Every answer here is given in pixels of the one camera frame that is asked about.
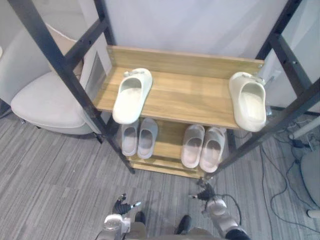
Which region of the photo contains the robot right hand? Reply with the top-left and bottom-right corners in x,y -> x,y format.
188,177 -> 216,203

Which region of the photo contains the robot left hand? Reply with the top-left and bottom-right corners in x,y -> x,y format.
112,193 -> 142,216

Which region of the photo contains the black metal wooden shoe rack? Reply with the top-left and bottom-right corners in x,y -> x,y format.
6,0 -> 320,180

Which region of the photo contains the black robot left foot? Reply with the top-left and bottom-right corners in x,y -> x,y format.
134,211 -> 147,226

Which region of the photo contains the black robot foot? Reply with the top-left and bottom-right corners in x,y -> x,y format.
134,211 -> 147,226
174,214 -> 193,235

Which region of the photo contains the black robot right foot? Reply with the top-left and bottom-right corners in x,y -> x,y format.
174,214 -> 193,235

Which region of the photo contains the pale pink foam slipper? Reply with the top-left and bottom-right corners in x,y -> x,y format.
199,126 -> 225,173
180,124 -> 206,169

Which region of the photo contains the silver robot torso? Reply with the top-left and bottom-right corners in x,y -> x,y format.
128,222 -> 221,240

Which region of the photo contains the light grey foam slipper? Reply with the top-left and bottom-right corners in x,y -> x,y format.
137,117 -> 159,160
121,121 -> 140,157

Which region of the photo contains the cream foam slipper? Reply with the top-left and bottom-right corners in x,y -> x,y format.
228,71 -> 268,132

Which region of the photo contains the pale green foam slipper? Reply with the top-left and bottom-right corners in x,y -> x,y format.
112,68 -> 153,125

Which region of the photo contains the white table leg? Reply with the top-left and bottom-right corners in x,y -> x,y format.
288,119 -> 320,140

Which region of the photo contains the beige upholstered armchair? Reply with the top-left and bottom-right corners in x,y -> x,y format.
0,23 -> 113,138

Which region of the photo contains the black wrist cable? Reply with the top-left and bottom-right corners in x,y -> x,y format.
215,193 -> 243,226

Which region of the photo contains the black floor cable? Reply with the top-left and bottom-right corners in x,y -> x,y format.
259,139 -> 316,226

